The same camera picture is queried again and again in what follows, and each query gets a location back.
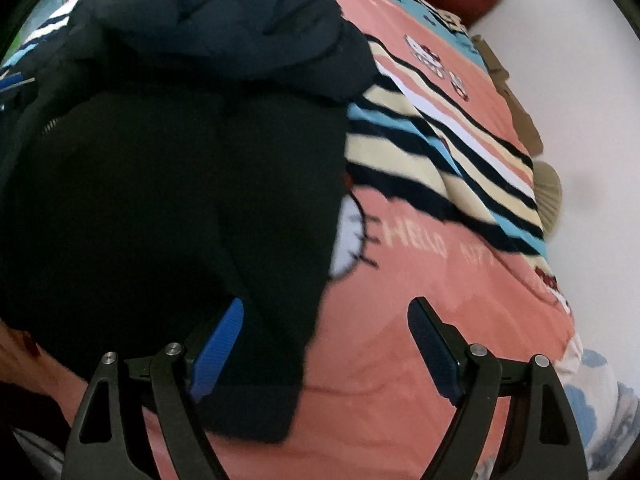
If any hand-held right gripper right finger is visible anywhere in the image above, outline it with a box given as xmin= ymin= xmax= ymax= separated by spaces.
xmin=407 ymin=296 xmax=590 ymax=480

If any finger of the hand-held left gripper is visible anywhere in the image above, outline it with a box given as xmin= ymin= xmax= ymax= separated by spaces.
xmin=0 ymin=72 xmax=37 ymax=93

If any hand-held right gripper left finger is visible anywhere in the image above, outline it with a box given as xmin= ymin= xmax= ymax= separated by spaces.
xmin=61 ymin=297 xmax=245 ymax=480

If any black puffer jacket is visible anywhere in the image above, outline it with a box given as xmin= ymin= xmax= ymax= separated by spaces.
xmin=0 ymin=0 xmax=386 ymax=443

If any pink cartoon printed blanket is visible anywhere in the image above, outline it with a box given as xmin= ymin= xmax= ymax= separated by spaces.
xmin=0 ymin=0 xmax=583 ymax=480

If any beige hand fan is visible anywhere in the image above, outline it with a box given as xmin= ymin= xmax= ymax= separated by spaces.
xmin=532 ymin=160 xmax=563 ymax=236

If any brown cardboard sheet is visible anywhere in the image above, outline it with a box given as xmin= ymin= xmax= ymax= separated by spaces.
xmin=470 ymin=35 xmax=545 ymax=156

